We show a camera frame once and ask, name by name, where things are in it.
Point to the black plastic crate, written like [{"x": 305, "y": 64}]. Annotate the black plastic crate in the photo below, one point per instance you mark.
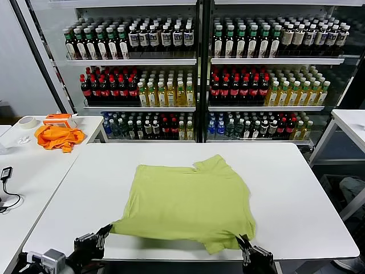
[{"x": 328, "y": 185}]

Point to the dark bottle beige label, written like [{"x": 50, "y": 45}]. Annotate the dark bottle beige label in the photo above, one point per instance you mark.
[
  {"x": 298, "y": 37},
  {"x": 287, "y": 37}
]

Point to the white side table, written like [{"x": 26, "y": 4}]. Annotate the white side table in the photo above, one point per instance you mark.
[
  {"x": 91, "y": 125},
  {"x": 350, "y": 120},
  {"x": 37, "y": 182}
]

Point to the dark tea bottle green cap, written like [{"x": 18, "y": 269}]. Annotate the dark tea bottle green cap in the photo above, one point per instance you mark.
[
  {"x": 252, "y": 44},
  {"x": 70, "y": 47},
  {"x": 274, "y": 44},
  {"x": 218, "y": 44},
  {"x": 123, "y": 47},
  {"x": 112, "y": 47},
  {"x": 101, "y": 47},
  {"x": 241, "y": 44},
  {"x": 263, "y": 44},
  {"x": 91, "y": 47},
  {"x": 81, "y": 47},
  {"x": 230, "y": 44}
]

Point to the dark drink bottle white cap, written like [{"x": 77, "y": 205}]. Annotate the dark drink bottle white cap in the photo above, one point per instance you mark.
[
  {"x": 273, "y": 131},
  {"x": 247, "y": 132},
  {"x": 264, "y": 131},
  {"x": 147, "y": 130},
  {"x": 256, "y": 132},
  {"x": 155, "y": 130},
  {"x": 130, "y": 131},
  {"x": 139, "y": 131}
]

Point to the beverage display shelving unit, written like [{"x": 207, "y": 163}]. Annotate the beverage display shelving unit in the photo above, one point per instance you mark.
[{"x": 204, "y": 71}]

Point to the black power adapter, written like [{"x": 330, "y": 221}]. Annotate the black power adapter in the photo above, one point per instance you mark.
[{"x": 6, "y": 172}]

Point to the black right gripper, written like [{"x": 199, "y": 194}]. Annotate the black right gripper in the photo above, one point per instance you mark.
[{"x": 261, "y": 264}]

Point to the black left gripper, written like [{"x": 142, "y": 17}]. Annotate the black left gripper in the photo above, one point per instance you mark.
[{"x": 88, "y": 251}]

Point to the beige masking tape roll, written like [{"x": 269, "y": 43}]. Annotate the beige masking tape roll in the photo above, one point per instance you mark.
[{"x": 27, "y": 127}]

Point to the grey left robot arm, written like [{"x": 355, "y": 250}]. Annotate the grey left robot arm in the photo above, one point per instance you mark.
[{"x": 69, "y": 266}]

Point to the cola bottle red cap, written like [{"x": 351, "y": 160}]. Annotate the cola bottle red cap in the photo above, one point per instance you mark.
[
  {"x": 114, "y": 92},
  {"x": 263, "y": 92},
  {"x": 234, "y": 92},
  {"x": 244, "y": 92},
  {"x": 214, "y": 92},
  {"x": 124, "y": 92},
  {"x": 254, "y": 92},
  {"x": 224, "y": 92},
  {"x": 86, "y": 92},
  {"x": 95, "y": 92},
  {"x": 282, "y": 129},
  {"x": 174, "y": 129},
  {"x": 133, "y": 92},
  {"x": 105, "y": 92},
  {"x": 290, "y": 129},
  {"x": 166, "y": 129}
]

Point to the dark bottle blue label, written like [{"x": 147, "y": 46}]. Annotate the dark bottle blue label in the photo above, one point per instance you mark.
[
  {"x": 133, "y": 38},
  {"x": 331, "y": 38},
  {"x": 154, "y": 38},
  {"x": 309, "y": 38},
  {"x": 177, "y": 38},
  {"x": 144, "y": 38},
  {"x": 342, "y": 38},
  {"x": 188, "y": 38},
  {"x": 320, "y": 38},
  {"x": 166, "y": 38}
]

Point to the large white table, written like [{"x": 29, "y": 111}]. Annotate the large white table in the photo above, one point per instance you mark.
[{"x": 271, "y": 160}]

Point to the blue water bottle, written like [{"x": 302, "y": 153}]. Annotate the blue water bottle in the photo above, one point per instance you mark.
[
  {"x": 107, "y": 129},
  {"x": 211, "y": 132},
  {"x": 221, "y": 132}
]

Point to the green water bottle white cap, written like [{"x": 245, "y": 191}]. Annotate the green water bottle white cap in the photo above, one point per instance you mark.
[
  {"x": 230, "y": 130},
  {"x": 239, "y": 130}
]

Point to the lime green t-shirt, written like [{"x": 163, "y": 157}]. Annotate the lime green t-shirt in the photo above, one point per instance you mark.
[{"x": 185, "y": 205}]

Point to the crumpled orange cloth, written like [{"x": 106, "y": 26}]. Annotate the crumpled orange cloth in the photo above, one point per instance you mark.
[{"x": 57, "y": 138}]

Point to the orange and white box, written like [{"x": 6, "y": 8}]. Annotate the orange and white box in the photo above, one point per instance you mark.
[{"x": 57, "y": 117}]

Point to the yellow juice bottle white cap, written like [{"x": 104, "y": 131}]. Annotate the yellow juice bottle white cap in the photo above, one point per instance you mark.
[
  {"x": 299, "y": 132},
  {"x": 312, "y": 98},
  {"x": 181, "y": 98},
  {"x": 142, "y": 98},
  {"x": 308, "y": 132},
  {"x": 152, "y": 98},
  {"x": 171, "y": 98},
  {"x": 190, "y": 132},
  {"x": 292, "y": 98},
  {"x": 283, "y": 98},
  {"x": 190, "y": 98},
  {"x": 182, "y": 132},
  {"x": 322, "y": 98},
  {"x": 303, "y": 98},
  {"x": 162, "y": 98},
  {"x": 273, "y": 98}
]

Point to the grey crumpled cloth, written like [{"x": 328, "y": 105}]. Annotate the grey crumpled cloth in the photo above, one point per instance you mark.
[{"x": 352, "y": 185}]

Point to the white metal shelf board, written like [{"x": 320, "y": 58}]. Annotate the white metal shelf board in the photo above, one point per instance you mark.
[
  {"x": 256, "y": 141},
  {"x": 285, "y": 2},
  {"x": 114, "y": 2},
  {"x": 128, "y": 62},
  {"x": 137, "y": 109},
  {"x": 271, "y": 61},
  {"x": 151, "y": 140},
  {"x": 265, "y": 108}
]

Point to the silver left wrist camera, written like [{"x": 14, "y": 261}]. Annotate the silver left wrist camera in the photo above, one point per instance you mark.
[{"x": 54, "y": 259}]

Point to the black framed glass door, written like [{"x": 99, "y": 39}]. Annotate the black framed glass door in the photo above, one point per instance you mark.
[{"x": 42, "y": 57}]

